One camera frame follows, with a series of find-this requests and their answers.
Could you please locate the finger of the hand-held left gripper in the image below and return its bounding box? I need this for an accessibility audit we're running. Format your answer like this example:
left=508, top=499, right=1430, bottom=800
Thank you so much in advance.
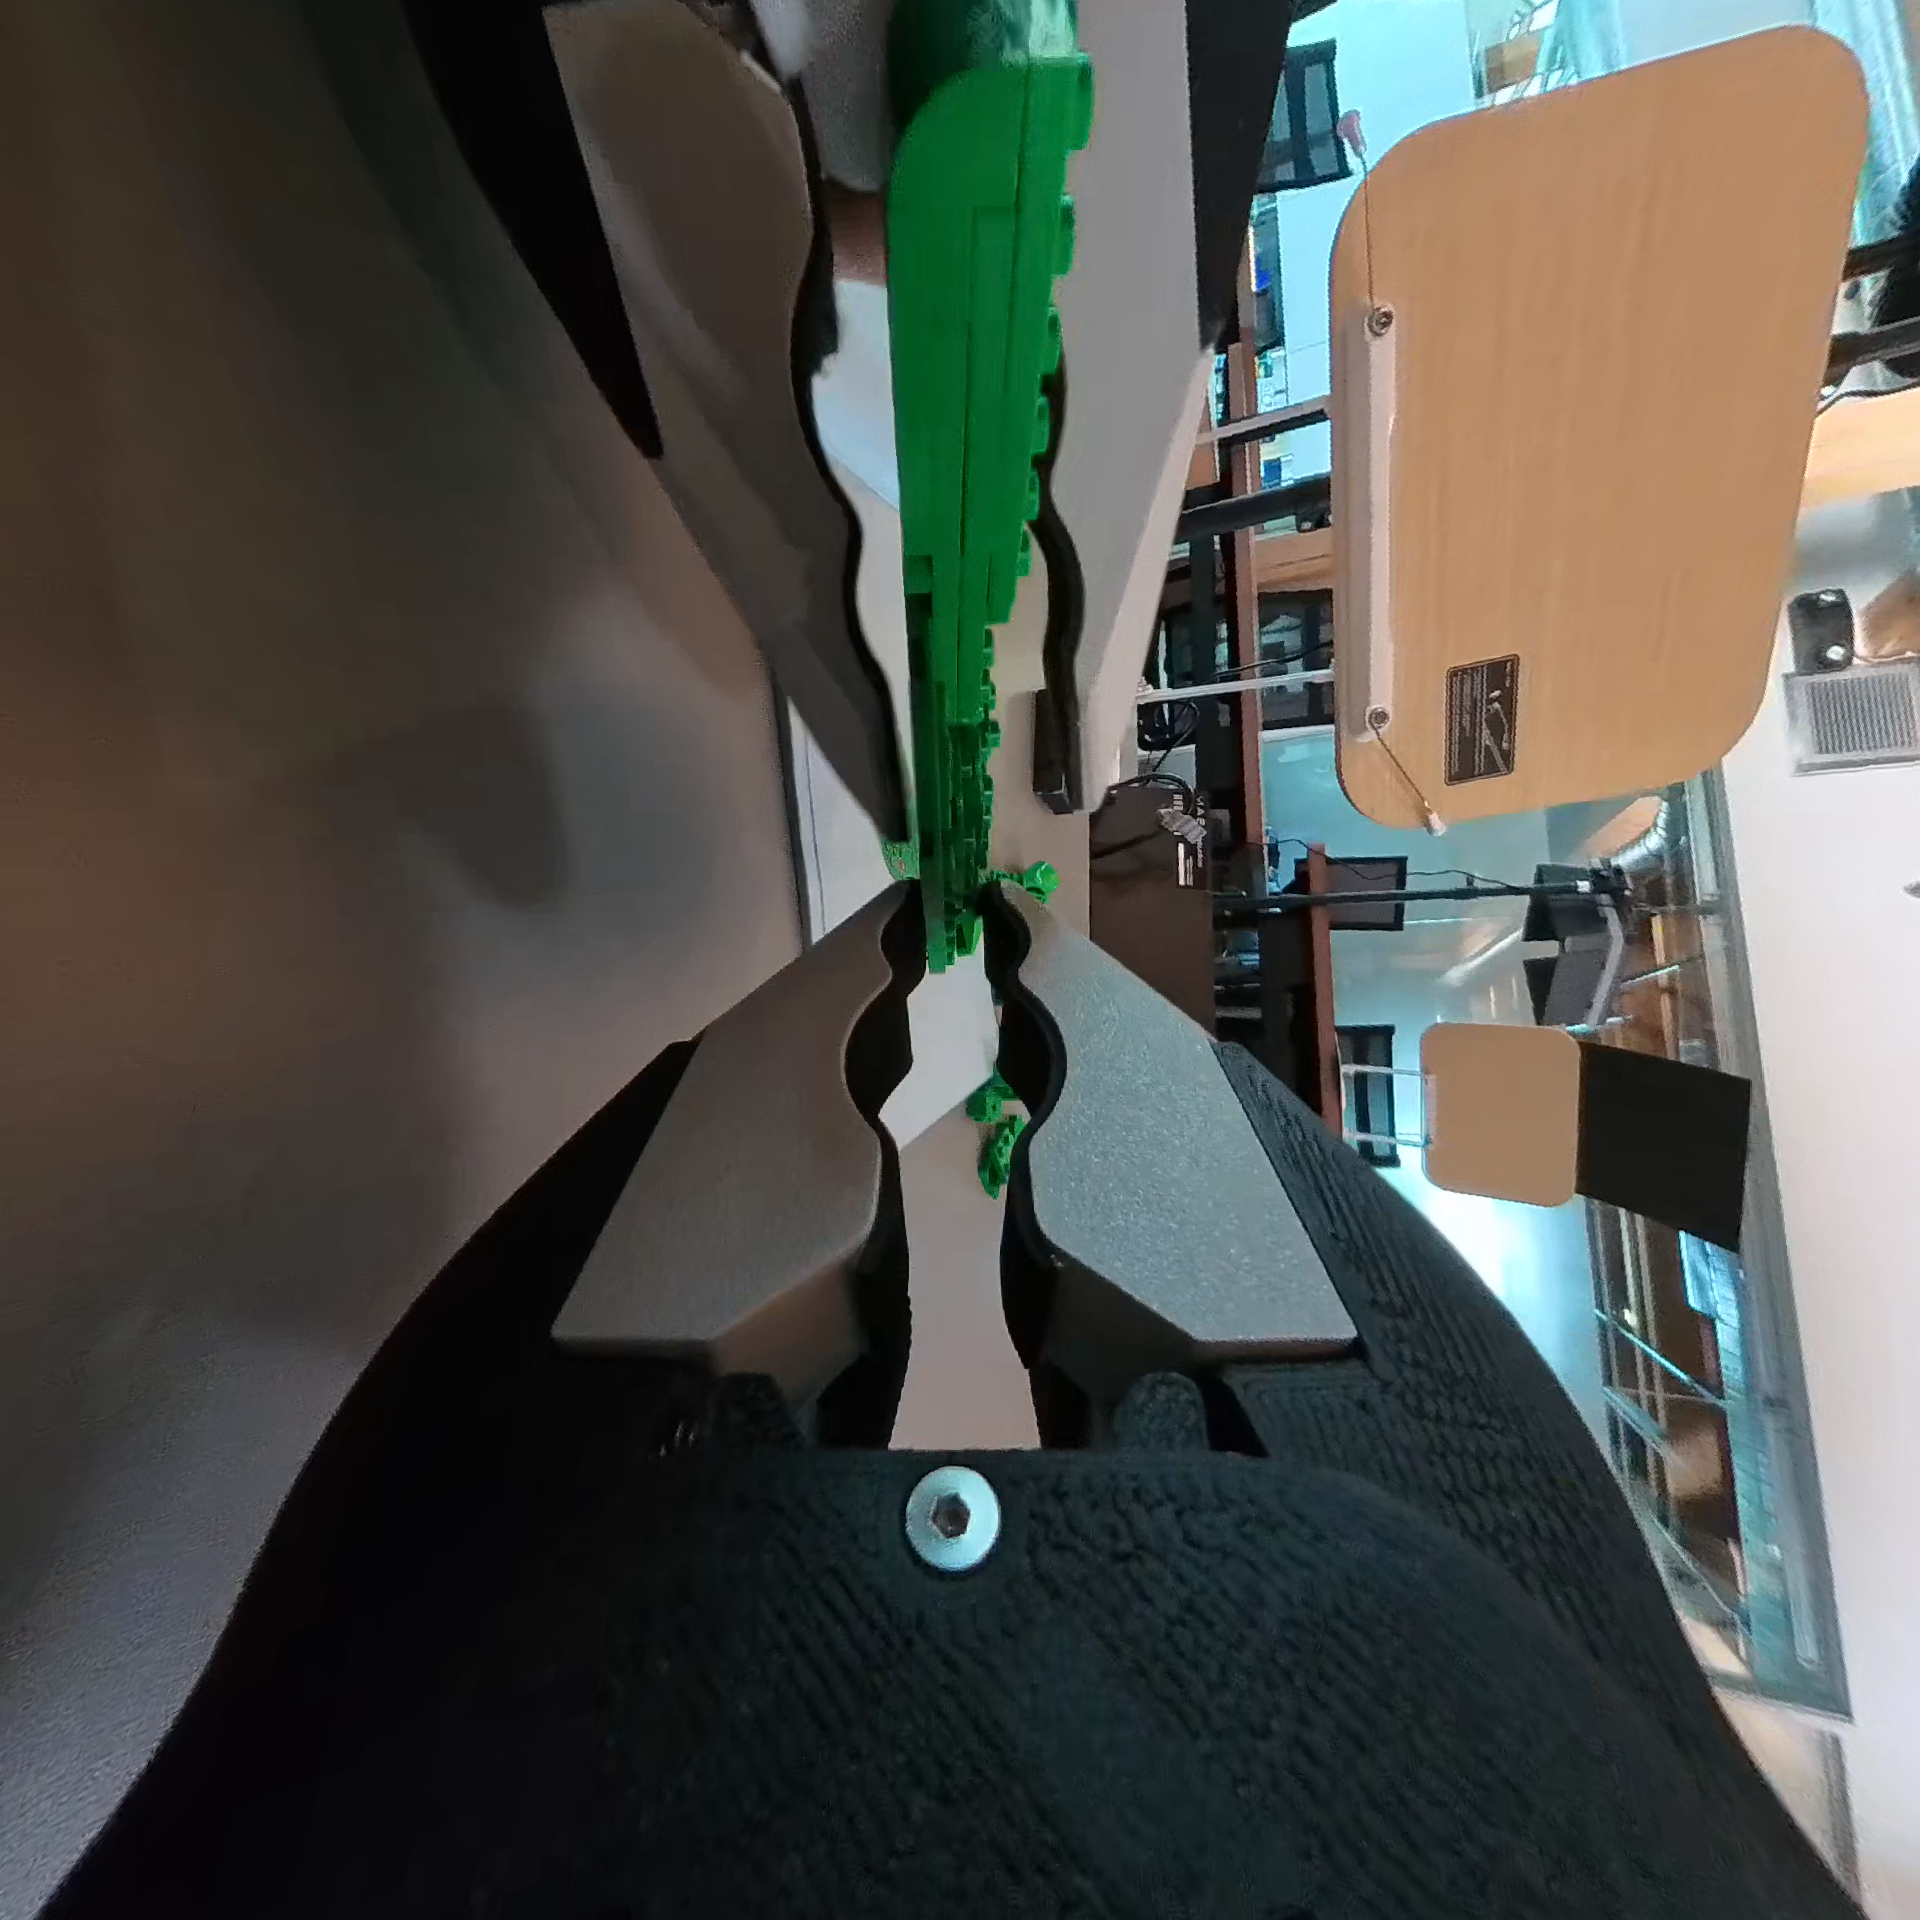
left=1034, top=0, right=1214, bottom=776
left=545, top=0, right=910, bottom=842

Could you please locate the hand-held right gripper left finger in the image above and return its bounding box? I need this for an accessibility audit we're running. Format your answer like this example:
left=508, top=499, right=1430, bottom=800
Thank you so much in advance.
left=553, top=882, right=921, bottom=1447

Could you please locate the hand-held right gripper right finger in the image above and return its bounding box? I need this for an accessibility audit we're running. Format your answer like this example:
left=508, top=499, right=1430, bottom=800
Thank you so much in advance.
left=985, top=899, right=1362, bottom=1447

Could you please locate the green brick leaf build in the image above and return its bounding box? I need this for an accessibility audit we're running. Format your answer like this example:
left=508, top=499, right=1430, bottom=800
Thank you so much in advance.
left=882, top=0, right=1098, bottom=976

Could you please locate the grey desk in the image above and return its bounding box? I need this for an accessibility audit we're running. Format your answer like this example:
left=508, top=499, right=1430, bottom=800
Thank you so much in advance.
left=0, top=0, right=1050, bottom=1920

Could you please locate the cluster of small green bricks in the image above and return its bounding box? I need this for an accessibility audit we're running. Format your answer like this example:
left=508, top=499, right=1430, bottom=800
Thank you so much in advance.
left=963, top=858, right=1060, bottom=1201

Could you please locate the dark brown box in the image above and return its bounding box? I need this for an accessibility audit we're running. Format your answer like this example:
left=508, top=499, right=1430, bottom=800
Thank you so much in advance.
left=1086, top=780, right=1222, bottom=1028

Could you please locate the small tan rounded board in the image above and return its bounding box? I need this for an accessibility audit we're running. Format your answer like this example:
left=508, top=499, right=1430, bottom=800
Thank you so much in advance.
left=1417, top=1018, right=1586, bottom=1211

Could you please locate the white instruction booklet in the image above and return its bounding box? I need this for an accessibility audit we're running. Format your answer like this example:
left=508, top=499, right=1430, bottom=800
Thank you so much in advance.
left=777, top=684, right=921, bottom=951

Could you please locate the black box blue edge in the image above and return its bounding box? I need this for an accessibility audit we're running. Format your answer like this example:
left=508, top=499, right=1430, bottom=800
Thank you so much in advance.
left=1028, top=684, right=1086, bottom=818

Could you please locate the large tan wooden board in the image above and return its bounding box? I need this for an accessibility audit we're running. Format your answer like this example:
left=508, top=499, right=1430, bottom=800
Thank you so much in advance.
left=1325, top=22, right=1870, bottom=836

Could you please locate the black square panel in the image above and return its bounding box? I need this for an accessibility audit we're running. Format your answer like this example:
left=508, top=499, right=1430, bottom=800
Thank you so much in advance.
left=1573, top=1039, right=1752, bottom=1256

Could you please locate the white wall vent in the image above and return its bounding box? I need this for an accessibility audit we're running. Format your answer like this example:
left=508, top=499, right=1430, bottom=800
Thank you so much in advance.
left=1784, top=663, right=1920, bottom=776

